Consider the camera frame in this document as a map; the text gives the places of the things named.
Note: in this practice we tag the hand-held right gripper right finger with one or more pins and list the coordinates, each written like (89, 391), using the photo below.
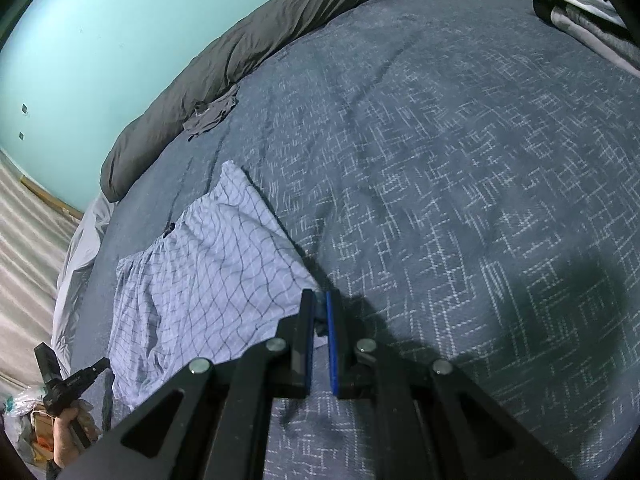
(333, 345)

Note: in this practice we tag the blue patterned bed blanket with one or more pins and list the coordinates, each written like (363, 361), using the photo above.
(450, 200)

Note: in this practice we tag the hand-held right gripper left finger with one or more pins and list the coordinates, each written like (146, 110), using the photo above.
(307, 345)

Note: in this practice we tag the folded grey clothes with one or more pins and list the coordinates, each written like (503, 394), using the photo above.
(590, 30)

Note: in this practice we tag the clear plastic bag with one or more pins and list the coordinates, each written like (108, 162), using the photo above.
(25, 405)

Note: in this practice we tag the dark grey comforter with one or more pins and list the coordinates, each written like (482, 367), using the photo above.
(240, 55)

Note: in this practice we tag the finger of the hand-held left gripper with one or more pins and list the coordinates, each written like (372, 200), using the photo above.
(48, 367)
(85, 377)

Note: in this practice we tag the wooden baseboard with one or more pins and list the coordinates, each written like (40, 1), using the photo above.
(50, 199)

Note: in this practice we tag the person's left hand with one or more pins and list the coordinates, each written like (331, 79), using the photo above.
(62, 440)

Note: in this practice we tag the dark grey garment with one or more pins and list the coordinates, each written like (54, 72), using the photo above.
(212, 114)

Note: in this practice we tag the light blue plaid shorts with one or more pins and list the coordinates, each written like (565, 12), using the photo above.
(200, 280)

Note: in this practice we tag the light grey bed sheet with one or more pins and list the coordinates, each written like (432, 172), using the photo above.
(80, 255)

